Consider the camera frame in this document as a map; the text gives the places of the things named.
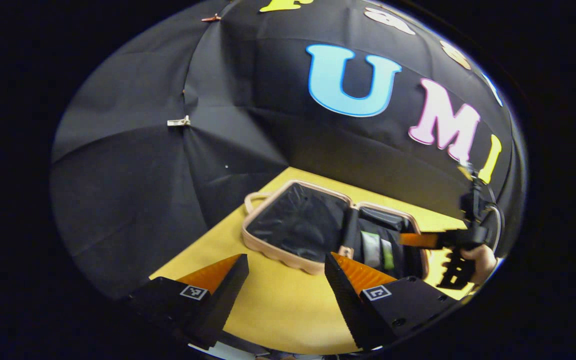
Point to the black backdrop cloth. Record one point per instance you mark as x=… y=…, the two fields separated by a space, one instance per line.
x=143 y=175

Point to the small red clip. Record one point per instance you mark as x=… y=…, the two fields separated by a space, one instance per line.
x=211 y=18

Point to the small white clip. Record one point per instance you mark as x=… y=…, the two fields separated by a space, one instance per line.
x=179 y=121

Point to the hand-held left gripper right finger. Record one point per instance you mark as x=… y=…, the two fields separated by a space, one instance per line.
x=350 y=305

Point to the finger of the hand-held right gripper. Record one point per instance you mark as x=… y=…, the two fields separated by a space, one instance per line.
x=418 y=240

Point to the white skin care tube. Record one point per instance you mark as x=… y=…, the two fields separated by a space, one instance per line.
x=370 y=247

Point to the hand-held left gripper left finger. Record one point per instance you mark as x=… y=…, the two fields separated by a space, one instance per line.
x=223 y=305

